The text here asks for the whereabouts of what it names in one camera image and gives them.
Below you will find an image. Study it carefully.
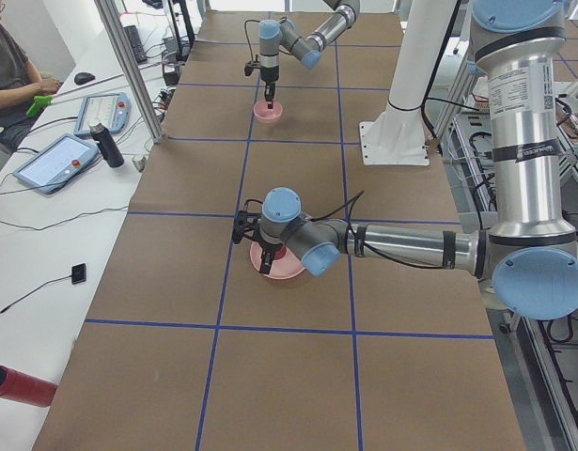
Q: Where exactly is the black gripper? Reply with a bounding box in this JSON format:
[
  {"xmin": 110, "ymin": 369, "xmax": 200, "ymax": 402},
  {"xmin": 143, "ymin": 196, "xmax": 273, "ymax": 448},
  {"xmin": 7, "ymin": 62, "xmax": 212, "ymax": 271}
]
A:
[
  {"xmin": 261, "ymin": 67, "xmax": 279, "ymax": 109},
  {"xmin": 254, "ymin": 232, "xmax": 284, "ymax": 273}
]

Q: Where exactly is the small black square device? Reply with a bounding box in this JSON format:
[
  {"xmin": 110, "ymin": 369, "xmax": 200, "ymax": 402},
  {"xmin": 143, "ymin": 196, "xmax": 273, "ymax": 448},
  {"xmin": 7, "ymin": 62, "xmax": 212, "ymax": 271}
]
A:
[{"xmin": 70, "ymin": 263, "xmax": 87, "ymax": 285}]

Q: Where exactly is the green handled grabber stick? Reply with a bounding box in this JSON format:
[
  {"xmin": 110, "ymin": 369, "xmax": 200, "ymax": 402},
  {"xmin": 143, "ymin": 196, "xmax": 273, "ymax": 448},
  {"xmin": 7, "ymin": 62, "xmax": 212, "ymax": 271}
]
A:
[{"xmin": 25, "ymin": 65, "xmax": 167, "ymax": 117}]

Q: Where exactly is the black keyboard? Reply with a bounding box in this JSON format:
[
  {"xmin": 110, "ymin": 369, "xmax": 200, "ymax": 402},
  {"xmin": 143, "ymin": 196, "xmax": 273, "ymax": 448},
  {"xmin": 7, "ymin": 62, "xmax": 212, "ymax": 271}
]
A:
[{"xmin": 123, "ymin": 25, "xmax": 148, "ymax": 64}]

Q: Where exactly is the near teach pendant tablet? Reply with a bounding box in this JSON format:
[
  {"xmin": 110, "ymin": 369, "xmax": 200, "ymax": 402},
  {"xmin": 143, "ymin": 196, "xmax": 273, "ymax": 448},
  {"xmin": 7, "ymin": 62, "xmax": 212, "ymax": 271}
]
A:
[{"xmin": 13, "ymin": 133, "xmax": 99, "ymax": 194}]

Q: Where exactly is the far teach pendant tablet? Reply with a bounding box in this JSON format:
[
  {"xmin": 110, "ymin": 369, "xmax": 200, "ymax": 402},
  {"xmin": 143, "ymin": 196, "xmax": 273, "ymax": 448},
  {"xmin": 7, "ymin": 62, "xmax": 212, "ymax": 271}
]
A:
[{"xmin": 73, "ymin": 93, "xmax": 131, "ymax": 138}]

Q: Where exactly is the aluminium frame post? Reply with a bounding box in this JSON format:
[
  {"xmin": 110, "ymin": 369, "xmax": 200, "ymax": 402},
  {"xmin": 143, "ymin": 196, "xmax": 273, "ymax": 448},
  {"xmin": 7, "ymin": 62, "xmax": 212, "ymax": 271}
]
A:
[{"xmin": 94, "ymin": 0, "xmax": 164, "ymax": 144}]

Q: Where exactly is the white pedestal column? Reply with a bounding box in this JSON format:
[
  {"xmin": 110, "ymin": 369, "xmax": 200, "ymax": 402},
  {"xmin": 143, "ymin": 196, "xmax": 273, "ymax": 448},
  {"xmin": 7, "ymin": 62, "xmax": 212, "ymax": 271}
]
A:
[{"xmin": 359, "ymin": 0, "xmax": 459, "ymax": 165}]

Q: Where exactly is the pink bowl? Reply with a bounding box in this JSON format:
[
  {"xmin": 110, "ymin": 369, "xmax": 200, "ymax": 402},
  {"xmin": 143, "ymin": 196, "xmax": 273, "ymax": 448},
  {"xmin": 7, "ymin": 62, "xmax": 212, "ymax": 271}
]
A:
[{"xmin": 253, "ymin": 100, "xmax": 283, "ymax": 124}]

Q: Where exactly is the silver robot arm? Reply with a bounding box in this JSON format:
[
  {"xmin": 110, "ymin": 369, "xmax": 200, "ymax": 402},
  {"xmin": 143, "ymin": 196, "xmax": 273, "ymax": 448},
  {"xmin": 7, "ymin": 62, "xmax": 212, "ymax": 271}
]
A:
[
  {"xmin": 232, "ymin": 1, "xmax": 578, "ymax": 320},
  {"xmin": 252, "ymin": 0, "xmax": 360, "ymax": 110}
]

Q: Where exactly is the teach pendant tablet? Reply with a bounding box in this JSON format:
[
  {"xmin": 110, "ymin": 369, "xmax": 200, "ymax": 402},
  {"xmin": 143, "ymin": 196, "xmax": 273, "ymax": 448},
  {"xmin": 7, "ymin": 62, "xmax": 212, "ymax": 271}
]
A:
[
  {"xmin": 73, "ymin": 93, "xmax": 131, "ymax": 138},
  {"xmin": 13, "ymin": 133, "xmax": 99, "ymax": 194}
]

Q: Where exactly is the black computer mouse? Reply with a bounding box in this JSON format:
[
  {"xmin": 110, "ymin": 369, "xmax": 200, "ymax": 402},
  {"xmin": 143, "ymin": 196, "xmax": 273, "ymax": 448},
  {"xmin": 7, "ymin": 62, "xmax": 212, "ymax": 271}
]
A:
[{"xmin": 73, "ymin": 71, "xmax": 95, "ymax": 86}]

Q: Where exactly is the pink plate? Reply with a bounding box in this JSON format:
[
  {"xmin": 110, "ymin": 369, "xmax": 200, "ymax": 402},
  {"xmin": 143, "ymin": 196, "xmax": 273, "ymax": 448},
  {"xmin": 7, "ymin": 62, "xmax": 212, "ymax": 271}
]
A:
[{"xmin": 250, "ymin": 242, "xmax": 305, "ymax": 280}]

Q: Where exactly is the seated person grey shirt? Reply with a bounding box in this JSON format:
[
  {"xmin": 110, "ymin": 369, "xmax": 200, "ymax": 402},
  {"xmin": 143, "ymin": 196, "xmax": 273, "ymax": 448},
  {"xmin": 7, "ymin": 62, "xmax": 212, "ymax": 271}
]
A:
[{"xmin": 0, "ymin": 1, "xmax": 62, "ymax": 150}]

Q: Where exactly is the red bottle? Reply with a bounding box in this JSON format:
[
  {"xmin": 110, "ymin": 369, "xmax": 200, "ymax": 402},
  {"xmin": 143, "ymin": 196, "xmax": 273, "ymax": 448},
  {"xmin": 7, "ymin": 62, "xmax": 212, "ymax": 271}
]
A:
[{"xmin": 0, "ymin": 365, "xmax": 58, "ymax": 408}]

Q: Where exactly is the black water bottle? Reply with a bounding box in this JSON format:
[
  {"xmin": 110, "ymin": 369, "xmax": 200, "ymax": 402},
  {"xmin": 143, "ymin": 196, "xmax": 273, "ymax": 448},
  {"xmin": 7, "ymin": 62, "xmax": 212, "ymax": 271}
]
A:
[{"xmin": 88, "ymin": 118, "xmax": 124, "ymax": 168}]

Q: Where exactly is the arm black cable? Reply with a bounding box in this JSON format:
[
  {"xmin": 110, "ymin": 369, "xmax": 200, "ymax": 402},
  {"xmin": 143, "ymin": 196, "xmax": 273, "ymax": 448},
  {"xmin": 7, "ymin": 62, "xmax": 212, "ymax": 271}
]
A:
[
  {"xmin": 243, "ymin": 17, "xmax": 289, "ymax": 62},
  {"xmin": 311, "ymin": 189, "xmax": 452, "ymax": 270}
]

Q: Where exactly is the red apple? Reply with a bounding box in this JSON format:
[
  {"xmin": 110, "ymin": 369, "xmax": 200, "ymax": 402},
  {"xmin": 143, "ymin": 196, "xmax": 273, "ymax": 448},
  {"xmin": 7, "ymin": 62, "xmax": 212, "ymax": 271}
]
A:
[{"xmin": 274, "ymin": 247, "xmax": 288, "ymax": 260}]

